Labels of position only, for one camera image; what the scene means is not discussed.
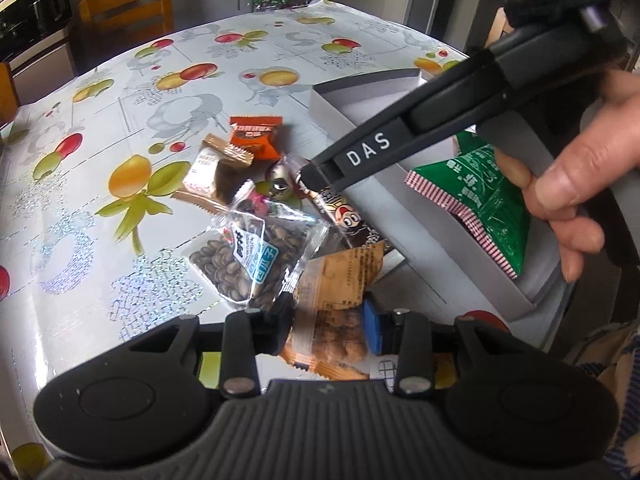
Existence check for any brown white biscuit packet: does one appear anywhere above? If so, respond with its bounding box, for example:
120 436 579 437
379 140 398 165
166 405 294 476
171 133 254 214

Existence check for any orange snack packet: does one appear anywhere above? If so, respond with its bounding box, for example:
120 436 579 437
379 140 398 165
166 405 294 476
230 115 282 162

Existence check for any grey cabinet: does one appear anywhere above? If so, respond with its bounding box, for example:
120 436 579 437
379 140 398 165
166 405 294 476
9 27 76 104

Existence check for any clear round candy packet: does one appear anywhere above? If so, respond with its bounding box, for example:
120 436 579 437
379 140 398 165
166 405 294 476
256 160 304 209

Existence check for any wooden chair left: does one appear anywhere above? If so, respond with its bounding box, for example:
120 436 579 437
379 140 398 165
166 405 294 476
0 62 20 126

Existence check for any clear sunflower seed packet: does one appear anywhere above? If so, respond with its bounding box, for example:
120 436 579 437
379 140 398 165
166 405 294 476
186 180 331 311

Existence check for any wooden chair far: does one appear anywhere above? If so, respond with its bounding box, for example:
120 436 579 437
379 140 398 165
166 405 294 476
78 0 175 44

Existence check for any black appliance on cabinet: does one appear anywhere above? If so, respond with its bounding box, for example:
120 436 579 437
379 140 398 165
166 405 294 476
1 0 73 62

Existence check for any tan peanut snack packet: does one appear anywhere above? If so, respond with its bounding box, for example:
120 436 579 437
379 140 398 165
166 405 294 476
280 242 384 380

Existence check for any green snack packet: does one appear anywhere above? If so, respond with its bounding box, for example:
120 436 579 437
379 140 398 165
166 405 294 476
405 130 530 280

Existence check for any fruit pattern tablecloth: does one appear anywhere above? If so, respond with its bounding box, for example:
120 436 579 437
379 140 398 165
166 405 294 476
1 0 462 479

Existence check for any wooden chair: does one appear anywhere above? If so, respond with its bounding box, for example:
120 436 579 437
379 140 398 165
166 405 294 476
0 62 20 126
78 0 175 44

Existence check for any person's right hand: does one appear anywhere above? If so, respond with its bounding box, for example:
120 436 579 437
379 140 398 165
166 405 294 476
495 70 640 283

